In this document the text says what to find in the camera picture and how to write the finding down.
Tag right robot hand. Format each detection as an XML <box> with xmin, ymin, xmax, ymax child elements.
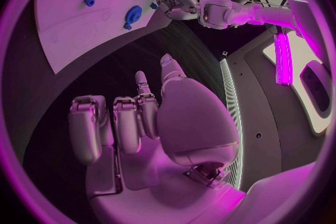
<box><xmin>67</xmin><ymin>53</ymin><xmax>248</xmax><ymax>224</ymax></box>

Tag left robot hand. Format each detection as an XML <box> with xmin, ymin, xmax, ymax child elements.
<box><xmin>152</xmin><ymin>0</ymin><xmax>198</xmax><ymax>21</ymax></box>

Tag white task board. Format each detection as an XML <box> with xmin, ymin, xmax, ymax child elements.
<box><xmin>34</xmin><ymin>0</ymin><xmax>224</xmax><ymax>75</ymax></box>

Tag blue gear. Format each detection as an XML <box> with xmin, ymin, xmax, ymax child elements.
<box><xmin>124</xmin><ymin>5</ymin><xmax>143</xmax><ymax>24</ymax></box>

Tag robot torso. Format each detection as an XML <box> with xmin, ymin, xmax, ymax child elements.
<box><xmin>218</xmin><ymin>27</ymin><xmax>333</xmax><ymax>192</ymax></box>

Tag glowing light bar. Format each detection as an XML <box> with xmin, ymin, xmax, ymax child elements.
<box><xmin>273</xmin><ymin>32</ymin><xmax>293</xmax><ymax>86</ymax></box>

